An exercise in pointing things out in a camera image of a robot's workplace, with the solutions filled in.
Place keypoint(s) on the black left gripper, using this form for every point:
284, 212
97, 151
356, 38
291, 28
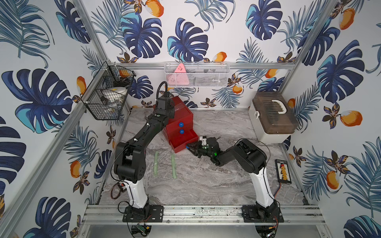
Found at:
164, 99

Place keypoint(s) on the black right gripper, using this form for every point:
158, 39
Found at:
198, 144

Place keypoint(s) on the red three-drawer box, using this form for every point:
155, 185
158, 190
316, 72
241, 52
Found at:
179, 132

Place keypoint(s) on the green fruit knife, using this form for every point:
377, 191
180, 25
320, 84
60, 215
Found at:
155, 169
173, 163

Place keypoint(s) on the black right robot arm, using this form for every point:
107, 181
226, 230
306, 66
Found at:
250, 157

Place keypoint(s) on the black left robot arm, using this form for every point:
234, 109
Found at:
130, 162

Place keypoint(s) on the pink triangle object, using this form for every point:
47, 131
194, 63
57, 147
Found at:
179, 77

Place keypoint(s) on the white object in basket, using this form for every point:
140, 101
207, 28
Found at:
114, 94

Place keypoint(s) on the brown lidded storage box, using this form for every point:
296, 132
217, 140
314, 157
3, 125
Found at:
271, 117

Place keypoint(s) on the right yellow connector board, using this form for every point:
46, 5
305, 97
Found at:
283, 173

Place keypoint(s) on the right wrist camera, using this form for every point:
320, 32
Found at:
203, 140

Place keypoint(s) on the clear mesh wall shelf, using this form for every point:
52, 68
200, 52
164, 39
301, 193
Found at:
202, 74

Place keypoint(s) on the black wire basket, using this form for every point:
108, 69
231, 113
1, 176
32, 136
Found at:
108, 76

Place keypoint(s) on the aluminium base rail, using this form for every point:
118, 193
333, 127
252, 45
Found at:
205, 215

